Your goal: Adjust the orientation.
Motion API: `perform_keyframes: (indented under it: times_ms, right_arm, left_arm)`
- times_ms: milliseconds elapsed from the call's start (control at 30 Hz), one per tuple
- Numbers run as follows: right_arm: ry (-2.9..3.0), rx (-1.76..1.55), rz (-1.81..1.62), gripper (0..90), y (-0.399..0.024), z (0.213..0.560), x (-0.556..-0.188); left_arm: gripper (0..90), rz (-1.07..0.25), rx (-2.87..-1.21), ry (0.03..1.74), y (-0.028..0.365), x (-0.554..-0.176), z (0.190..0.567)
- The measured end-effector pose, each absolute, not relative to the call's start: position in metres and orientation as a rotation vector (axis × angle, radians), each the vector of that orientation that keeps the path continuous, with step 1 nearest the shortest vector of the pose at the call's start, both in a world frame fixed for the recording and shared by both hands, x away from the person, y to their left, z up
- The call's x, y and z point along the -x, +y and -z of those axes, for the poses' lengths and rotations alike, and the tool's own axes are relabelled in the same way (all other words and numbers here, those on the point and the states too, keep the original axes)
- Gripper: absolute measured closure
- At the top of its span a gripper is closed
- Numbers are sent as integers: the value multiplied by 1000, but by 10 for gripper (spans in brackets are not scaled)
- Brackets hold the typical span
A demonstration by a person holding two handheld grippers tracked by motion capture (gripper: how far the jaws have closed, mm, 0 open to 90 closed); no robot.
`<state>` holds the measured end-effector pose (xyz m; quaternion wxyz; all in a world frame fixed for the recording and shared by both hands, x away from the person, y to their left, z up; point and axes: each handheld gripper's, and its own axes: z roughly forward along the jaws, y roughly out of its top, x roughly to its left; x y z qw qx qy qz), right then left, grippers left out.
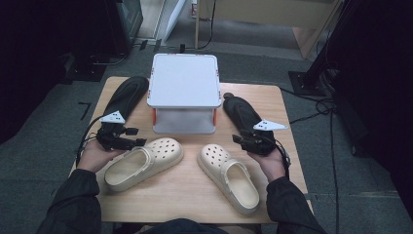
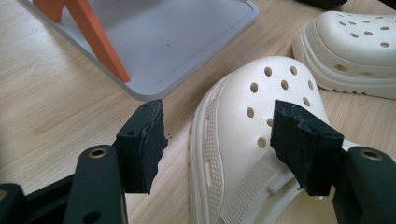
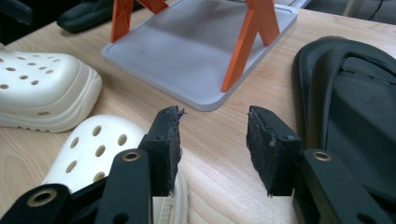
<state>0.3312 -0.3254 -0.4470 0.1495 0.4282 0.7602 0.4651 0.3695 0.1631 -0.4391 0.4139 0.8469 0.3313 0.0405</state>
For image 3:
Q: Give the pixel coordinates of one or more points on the grey shoe rack orange supports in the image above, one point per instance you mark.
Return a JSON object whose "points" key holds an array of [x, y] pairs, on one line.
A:
{"points": [[186, 59]]}

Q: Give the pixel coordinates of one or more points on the white clog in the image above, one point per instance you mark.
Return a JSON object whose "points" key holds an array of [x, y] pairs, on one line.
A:
{"points": [[102, 140], [46, 90]]}

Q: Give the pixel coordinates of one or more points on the black flip-flop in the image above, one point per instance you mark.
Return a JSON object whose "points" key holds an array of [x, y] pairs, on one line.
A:
{"points": [[90, 15], [358, 109]]}

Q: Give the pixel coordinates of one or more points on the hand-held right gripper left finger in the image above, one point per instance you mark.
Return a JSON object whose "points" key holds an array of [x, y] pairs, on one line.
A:
{"points": [[163, 149]]}

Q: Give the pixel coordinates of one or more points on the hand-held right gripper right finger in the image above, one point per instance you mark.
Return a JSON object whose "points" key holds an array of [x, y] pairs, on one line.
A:
{"points": [[274, 155]]}

